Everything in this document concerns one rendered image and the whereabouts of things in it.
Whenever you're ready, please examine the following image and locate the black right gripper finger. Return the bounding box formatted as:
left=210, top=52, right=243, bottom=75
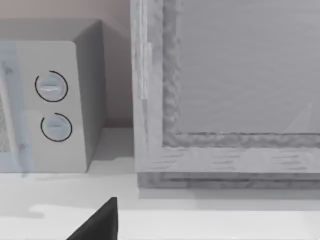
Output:
left=65, top=196, right=119, bottom=240

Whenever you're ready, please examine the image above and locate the pale microwave oven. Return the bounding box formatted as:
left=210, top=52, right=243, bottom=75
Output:
left=0, top=17, right=106, bottom=174

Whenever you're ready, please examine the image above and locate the pale round microwave knob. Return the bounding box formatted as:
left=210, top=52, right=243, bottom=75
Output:
left=40, top=112, right=73, bottom=143
left=34, top=70, right=69, bottom=103

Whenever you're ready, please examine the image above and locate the grey cabinet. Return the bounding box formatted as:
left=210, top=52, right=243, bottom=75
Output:
left=129, top=0, right=320, bottom=191

